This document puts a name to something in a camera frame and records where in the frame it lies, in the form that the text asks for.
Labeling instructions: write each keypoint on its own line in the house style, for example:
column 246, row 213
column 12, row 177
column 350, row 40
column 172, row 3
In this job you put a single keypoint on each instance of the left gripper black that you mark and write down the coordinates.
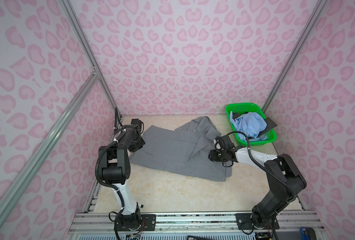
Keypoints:
column 134, row 149

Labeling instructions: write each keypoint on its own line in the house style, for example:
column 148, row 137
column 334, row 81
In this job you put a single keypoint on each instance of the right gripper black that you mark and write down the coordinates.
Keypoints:
column 213, row 156

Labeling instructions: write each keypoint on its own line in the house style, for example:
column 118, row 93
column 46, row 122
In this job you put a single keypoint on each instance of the grey long sleeve shirt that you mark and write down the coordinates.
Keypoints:
column 183, row 151

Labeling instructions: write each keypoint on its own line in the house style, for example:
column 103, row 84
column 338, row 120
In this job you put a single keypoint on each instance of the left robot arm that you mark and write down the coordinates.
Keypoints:
column 113, row 169

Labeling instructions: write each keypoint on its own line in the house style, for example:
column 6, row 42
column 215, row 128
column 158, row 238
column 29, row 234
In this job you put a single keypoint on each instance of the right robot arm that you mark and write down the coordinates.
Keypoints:
column 285, row 180

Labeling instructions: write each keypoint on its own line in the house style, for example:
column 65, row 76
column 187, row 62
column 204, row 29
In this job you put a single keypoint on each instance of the light blue shirt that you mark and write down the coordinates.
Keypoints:
column 248, row 124

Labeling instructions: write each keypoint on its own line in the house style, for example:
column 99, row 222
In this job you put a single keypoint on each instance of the green plastic basket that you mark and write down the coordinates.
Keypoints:
column 249, row 122

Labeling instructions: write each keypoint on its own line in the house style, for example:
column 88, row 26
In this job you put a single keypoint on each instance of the black shirt in basket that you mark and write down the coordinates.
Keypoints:
column 269, row 124

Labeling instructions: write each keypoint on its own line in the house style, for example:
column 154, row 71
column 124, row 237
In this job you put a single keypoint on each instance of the blue tool at edge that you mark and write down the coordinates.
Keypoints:
column 307, row 233

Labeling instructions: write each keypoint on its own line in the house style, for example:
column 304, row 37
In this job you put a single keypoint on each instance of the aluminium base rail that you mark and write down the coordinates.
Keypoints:
column 194, row 226

